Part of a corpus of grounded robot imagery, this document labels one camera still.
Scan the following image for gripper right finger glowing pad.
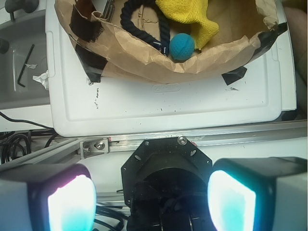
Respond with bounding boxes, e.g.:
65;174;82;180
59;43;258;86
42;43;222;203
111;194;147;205
207;157;308;231

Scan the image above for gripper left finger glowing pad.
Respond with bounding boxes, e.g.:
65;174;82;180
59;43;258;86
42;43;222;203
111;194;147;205
0;163;97;231

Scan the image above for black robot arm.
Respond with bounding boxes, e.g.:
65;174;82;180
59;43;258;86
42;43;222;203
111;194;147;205
0;138;308;231

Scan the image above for blue textured rubber ball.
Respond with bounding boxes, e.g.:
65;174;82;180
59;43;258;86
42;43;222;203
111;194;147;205
169;33;195;61

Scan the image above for crumpled white paper scrap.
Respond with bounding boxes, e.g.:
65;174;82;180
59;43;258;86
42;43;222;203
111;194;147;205
32;70;49;90

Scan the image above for grey plastic bin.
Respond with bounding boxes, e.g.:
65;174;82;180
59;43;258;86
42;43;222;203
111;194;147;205
0;11;50;109

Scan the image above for brown paper bag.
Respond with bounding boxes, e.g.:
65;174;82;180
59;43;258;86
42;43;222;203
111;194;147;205
54;0;288;84

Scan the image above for black hex key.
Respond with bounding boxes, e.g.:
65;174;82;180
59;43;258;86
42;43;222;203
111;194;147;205
17;44;35;88

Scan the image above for yellow microfiber cloth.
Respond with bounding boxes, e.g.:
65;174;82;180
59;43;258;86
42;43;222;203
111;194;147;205
155;0;219;50

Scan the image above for aluminium extrusion rail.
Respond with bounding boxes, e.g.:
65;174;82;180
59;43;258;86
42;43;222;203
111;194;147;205
0;119;308;172

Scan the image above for metal corner bracket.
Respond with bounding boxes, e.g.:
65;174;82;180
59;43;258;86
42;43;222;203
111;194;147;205
79;138;109;159

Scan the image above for black floor cables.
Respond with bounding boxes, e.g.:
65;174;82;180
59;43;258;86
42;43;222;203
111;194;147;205
0;112;58;164

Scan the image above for dark navy rope loop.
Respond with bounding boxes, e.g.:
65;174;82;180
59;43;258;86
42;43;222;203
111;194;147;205
120;0;171;55

